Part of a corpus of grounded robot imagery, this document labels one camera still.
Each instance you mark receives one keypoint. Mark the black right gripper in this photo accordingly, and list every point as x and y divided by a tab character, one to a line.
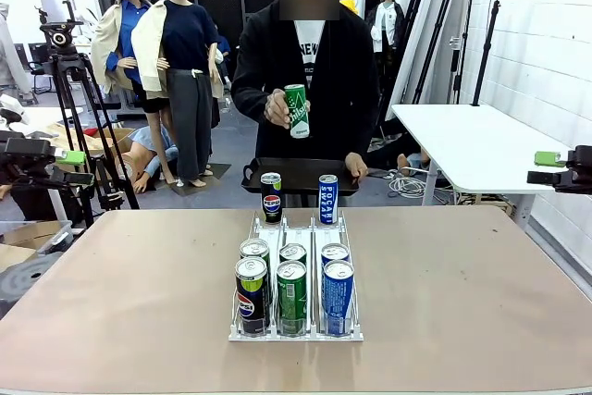
582	168

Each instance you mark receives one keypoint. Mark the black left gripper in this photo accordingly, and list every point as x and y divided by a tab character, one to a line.
23	156

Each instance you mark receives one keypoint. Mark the dark brown serving tray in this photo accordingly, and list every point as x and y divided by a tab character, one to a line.
300	173

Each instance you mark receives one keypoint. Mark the green Chilsung cider can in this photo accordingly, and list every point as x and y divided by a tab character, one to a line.
291	302
299	113
292	252

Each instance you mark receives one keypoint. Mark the blue Pocari Sweat can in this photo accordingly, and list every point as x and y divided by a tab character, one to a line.
338	298
328	203
334	252

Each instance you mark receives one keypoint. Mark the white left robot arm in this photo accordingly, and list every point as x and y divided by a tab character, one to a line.
11	110

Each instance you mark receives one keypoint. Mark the person's right forearm black sleeve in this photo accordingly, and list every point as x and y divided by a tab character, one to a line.
250	106

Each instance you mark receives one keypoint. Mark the person's left forearm black sleeve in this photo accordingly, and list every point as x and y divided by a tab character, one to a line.
365	136

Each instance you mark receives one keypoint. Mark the person in black jacket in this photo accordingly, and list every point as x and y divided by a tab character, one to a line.
333	90

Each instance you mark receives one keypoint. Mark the person's left hand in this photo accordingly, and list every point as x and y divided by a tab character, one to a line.
356	164

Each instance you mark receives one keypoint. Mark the person's right hand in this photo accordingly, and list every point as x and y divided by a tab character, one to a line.
277	108

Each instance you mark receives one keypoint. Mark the brown cardboard box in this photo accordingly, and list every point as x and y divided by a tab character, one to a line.
118	136

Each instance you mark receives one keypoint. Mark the black backpack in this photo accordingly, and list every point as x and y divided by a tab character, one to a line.
32	205

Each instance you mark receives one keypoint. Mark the white work table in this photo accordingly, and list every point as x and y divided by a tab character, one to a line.
41	114

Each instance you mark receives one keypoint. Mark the clear plastic storage bin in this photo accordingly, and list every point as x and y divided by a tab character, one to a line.
60	235

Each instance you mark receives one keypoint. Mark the white folding table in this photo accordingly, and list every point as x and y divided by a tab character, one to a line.
476	150

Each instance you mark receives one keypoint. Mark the crouching figure in blue shirt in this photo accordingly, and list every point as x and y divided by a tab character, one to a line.
148	145

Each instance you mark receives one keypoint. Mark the black office chair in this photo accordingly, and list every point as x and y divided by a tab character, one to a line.
37	55

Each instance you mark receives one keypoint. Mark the grey hanging garment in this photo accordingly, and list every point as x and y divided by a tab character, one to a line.
9	57

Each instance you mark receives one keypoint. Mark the black upright light stand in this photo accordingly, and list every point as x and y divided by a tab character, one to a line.
485	53

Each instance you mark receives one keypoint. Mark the mannequin with blue shirt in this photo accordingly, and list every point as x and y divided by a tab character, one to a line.
131	20

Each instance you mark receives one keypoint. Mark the mannequin with navy top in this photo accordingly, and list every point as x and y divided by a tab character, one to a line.
185	34

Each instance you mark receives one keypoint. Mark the black Pepsi can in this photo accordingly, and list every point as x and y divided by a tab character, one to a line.
271	203
255	249
252	302

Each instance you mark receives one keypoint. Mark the mannequin with white black outfit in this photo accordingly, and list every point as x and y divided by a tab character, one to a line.
387	20

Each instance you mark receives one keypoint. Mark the clear plastic can dispenser rack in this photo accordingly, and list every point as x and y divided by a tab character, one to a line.
298	230

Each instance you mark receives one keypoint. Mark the black camera tripod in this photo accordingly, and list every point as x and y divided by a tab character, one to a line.
65	71

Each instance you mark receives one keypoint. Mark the black round base plate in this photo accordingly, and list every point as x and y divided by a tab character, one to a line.
23	279

